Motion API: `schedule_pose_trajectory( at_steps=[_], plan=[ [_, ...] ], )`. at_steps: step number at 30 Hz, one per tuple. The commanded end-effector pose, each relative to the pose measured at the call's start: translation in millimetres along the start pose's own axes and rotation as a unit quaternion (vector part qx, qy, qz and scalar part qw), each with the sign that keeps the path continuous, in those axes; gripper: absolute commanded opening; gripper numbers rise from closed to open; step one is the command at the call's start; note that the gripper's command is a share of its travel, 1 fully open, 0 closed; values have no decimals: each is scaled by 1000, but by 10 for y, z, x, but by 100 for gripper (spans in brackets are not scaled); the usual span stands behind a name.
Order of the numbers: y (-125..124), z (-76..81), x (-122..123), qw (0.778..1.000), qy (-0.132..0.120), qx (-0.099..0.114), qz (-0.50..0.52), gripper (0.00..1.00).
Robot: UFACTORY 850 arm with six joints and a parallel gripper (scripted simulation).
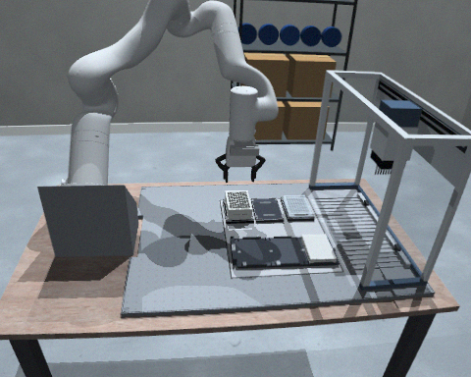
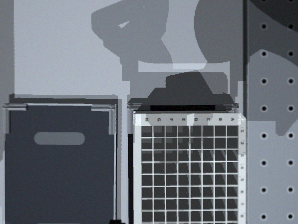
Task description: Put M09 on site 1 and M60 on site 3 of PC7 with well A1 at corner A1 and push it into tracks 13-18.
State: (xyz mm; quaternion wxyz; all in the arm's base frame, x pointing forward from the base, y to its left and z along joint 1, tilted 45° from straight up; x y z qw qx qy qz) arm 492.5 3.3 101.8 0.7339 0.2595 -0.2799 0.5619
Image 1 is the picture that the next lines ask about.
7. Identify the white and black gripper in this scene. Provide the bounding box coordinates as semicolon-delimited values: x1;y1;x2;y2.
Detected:
215;136;266;183

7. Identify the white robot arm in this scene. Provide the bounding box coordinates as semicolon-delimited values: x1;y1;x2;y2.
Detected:
62;0;278;186

